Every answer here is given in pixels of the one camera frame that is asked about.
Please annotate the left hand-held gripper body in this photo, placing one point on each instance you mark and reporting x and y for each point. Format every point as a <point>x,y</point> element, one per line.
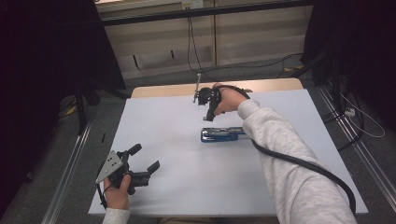
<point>109,166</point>

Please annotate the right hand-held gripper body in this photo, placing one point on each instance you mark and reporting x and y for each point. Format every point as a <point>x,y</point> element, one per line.
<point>206,95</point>

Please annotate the blue metallic tool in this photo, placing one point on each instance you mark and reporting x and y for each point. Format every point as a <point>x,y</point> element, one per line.
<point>221,135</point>

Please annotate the person's right hand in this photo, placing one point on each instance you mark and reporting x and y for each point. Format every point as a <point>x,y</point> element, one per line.
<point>229,100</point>

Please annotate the person's left hand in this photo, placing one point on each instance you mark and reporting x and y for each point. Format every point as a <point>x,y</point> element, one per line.
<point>116,194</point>

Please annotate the small black floor piece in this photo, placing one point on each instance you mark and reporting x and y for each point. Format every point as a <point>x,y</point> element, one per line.
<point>103,137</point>

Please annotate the white table mat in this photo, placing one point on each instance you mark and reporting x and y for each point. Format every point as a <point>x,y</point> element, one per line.
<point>186,174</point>

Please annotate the wooden table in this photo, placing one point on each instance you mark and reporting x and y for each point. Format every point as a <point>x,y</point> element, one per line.
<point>168,90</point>

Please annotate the black metal stand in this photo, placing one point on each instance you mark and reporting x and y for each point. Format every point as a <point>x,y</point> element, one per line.
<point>81,109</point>

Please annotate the black curtain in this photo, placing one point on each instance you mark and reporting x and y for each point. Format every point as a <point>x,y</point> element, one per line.
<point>358,46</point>
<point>37,77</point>

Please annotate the white power strip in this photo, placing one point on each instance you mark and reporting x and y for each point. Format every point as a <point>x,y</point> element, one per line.
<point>350,112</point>

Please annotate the aluminium floor rail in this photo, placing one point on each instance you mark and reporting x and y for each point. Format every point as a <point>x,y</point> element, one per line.
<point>364,155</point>
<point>67,174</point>

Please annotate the white wall socket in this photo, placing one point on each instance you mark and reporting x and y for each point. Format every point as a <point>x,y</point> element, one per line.
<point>193,4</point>

